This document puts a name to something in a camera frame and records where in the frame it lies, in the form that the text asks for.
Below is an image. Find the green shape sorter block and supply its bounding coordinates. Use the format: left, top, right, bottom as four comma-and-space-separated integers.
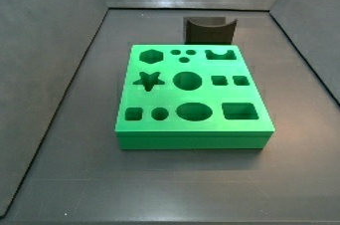
115, 45, 275, 149

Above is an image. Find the dark curved holder block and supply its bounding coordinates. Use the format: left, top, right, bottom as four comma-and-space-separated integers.
183, 17, 237, 45

